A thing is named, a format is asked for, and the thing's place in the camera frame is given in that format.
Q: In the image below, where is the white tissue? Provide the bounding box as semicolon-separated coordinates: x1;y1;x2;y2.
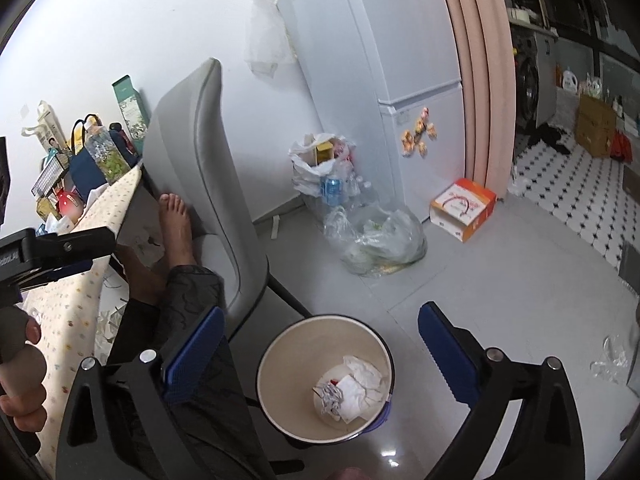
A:
332;356;386;424

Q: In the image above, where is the printed paper wrapper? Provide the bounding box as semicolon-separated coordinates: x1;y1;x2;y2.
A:
312;379;344;422

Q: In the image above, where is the white trash bin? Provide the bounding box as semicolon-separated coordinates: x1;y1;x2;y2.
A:
256;314;395;445

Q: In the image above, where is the clear plastic trash bag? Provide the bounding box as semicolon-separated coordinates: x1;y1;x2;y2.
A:
323;202;427;276

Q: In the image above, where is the white plastic bag with trash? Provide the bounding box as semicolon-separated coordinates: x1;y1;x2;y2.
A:
288;133;375;209

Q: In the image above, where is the person's left hand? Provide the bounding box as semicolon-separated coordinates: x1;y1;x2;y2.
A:
1;318;48;434

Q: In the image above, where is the red white vase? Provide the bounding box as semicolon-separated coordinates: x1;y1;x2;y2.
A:
56;188;85;224

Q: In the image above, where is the dotted cream tablecloth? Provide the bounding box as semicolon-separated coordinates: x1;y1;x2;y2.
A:
24;166;142;478

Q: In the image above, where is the navy lunch bag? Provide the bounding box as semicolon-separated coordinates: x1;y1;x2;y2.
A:
70;114;139;203

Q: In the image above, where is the clear bottle with herbs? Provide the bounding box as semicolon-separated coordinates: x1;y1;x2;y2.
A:
84;125;130;184

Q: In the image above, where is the white paper gift bag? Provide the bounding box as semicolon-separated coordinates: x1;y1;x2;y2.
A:
21;101;70;154

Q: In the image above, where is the person's bare foot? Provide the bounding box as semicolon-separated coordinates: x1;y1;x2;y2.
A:
158;193;195;269

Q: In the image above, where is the orange white cardboard box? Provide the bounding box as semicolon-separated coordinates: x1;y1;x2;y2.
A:
430;178;497;243

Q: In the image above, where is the green tall box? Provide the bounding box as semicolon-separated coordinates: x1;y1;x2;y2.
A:
112;75;150;154

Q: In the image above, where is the grey chair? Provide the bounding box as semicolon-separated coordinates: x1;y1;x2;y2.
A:
141;57;312;340

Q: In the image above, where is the brown cardboard carton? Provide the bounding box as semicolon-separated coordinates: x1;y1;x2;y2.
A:
575;94;617;158

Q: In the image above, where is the hanging plastic bag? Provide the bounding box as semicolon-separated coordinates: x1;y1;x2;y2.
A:
244;0;297;78

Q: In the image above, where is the white refrigerator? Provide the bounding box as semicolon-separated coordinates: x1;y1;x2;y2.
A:
278;0;465;220

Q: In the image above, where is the pink curtain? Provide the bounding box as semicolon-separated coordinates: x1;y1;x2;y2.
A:
446;0;516;200

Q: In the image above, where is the wire mesh basket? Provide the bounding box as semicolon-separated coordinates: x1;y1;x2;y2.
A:
32;153;70;198

